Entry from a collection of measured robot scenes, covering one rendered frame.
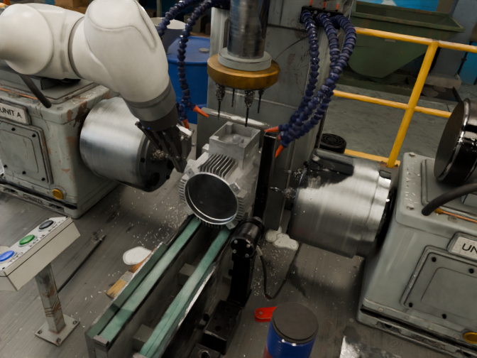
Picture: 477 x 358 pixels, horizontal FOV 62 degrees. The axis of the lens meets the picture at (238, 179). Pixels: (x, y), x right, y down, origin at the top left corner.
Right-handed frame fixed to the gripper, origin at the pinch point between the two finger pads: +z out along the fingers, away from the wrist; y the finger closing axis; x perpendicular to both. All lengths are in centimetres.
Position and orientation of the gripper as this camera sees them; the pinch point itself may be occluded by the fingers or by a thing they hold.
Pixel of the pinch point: (179, 160)
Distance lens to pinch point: 92.6
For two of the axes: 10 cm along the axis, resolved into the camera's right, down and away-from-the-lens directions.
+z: 1.0, 4.7, 8.8
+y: -9.3, -2.7, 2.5
